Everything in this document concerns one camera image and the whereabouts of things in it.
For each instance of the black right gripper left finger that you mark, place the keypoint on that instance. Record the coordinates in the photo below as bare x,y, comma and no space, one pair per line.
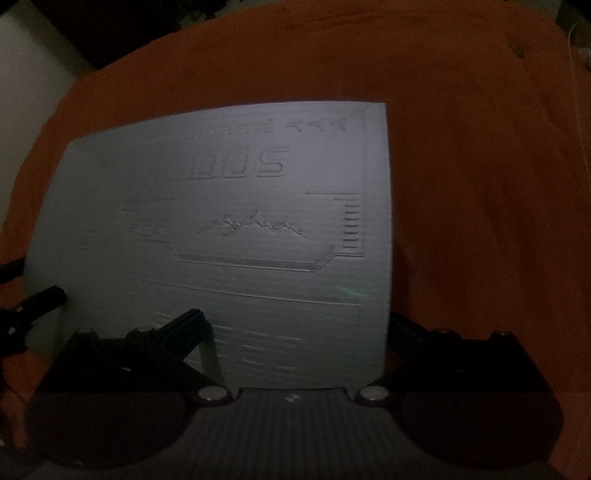
113,402

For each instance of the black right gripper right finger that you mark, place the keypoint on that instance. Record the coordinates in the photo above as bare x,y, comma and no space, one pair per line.
464,404

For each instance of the white flat board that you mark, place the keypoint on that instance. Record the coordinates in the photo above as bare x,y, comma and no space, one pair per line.
275,220

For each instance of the red table cloth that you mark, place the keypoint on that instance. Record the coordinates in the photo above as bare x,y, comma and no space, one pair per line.
489,120

